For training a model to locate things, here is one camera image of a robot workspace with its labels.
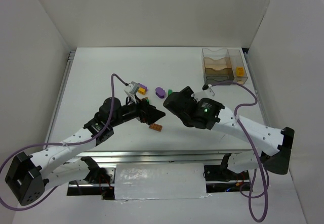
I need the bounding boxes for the white foil cover panel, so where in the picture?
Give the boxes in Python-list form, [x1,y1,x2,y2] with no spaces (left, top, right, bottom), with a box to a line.
[114,163,207,200]

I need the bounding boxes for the clear narrow sorting bin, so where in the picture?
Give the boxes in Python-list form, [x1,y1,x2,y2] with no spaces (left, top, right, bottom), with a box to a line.
[228,50,248,84]

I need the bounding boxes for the purple flat lego plate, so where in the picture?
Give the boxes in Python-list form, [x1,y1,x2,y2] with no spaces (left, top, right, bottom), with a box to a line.
[138,83,148,91]

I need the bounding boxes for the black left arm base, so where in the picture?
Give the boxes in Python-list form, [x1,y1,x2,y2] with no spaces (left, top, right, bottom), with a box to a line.
[67,167,115,200]

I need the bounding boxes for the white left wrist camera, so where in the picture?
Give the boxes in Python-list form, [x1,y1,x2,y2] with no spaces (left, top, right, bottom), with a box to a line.
[124,81,139,97]

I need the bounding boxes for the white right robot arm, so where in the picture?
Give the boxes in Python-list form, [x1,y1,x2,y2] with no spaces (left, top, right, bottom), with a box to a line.
[164,86,295,177]

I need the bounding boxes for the orange-brown lego plate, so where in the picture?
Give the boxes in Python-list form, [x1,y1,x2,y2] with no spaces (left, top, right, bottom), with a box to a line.
[149,123,163,132]

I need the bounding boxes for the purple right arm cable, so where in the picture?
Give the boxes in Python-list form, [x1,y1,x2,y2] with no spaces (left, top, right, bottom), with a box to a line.
[202,80,270,221]

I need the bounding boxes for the clear stepped sorting container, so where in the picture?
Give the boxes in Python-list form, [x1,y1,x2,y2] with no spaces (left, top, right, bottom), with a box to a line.
[202,48,234,84]

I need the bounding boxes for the aluminium table edge rail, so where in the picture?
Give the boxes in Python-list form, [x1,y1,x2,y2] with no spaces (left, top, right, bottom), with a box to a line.
[64,150,282,164]

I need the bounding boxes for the yellow rectangular lego brick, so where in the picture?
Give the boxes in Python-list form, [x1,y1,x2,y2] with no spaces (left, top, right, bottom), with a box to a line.
[137,87,146,95]

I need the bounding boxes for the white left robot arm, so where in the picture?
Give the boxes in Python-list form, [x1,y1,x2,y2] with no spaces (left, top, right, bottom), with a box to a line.
[5,98,166,210]

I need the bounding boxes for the purple rounded lego brick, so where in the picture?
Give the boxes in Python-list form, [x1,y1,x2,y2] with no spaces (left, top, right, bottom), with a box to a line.
[155,87,166,99]

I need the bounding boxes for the yellow butterfly lego brick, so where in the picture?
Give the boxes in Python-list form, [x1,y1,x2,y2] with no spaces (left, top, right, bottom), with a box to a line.
[235,67,245,77]

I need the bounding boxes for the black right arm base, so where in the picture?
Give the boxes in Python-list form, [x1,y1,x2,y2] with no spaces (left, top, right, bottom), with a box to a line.
[203,165,250,184]

